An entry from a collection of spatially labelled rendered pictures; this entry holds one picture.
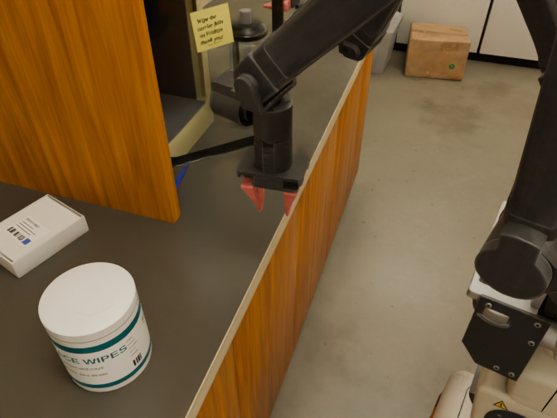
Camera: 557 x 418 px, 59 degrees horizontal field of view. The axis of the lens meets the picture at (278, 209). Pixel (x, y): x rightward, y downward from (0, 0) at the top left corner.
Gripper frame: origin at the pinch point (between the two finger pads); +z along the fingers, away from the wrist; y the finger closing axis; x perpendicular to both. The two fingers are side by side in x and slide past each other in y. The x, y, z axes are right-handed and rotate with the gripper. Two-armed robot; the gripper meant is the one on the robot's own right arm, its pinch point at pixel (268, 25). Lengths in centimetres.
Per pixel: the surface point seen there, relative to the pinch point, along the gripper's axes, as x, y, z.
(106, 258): 63, -20, 10
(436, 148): -140, -127, -37
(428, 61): -229, -118, -17
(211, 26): 28.6, 11.5, -1.1
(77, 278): 78, -5, -1
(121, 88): 48.7, 8.6, 6.4
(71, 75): 49, 10, 16
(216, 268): 58, -22, -11
